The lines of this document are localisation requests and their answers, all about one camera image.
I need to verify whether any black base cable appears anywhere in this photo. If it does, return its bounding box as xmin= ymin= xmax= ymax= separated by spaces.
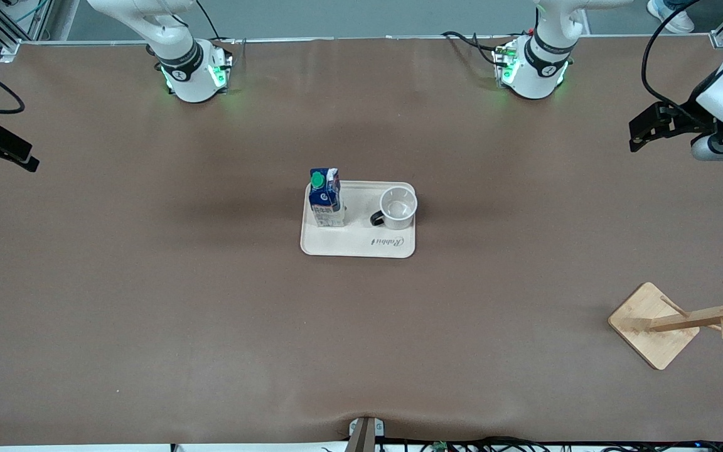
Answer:
xmin=442 ymin=30 xmax=501 ymax=63

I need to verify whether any wooden mug rack stand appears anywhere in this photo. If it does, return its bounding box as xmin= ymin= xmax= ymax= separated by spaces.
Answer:
xmin=608 ymin=279 xmax=723 ymax=370

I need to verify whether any white sneaker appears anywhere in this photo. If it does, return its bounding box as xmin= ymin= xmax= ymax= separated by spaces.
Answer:
xmin=646 ymin=0 xmax=695 ymax=34

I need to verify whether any white smiley mug black handle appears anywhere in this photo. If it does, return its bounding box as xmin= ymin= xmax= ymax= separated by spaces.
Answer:
xmin=370 ymin=186 xmax=419 ymax=230

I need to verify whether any white rectangular tray script print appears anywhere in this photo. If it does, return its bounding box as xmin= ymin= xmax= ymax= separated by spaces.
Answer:
xmin=300 ymin=181 xmax=417 ymax=259

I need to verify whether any aluminium profile post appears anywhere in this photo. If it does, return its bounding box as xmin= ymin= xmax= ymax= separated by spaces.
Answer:
xmin=345 ymin=416 xmax=387 ymax=452

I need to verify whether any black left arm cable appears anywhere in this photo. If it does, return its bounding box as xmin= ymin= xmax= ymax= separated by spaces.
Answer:
xmin=642 ymin=0 xmax=723 ymax=123

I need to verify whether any blue milk carton green cap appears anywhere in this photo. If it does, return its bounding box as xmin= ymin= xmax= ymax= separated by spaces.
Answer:
xmin=308 ymin=168 xmax=346 ymax=228

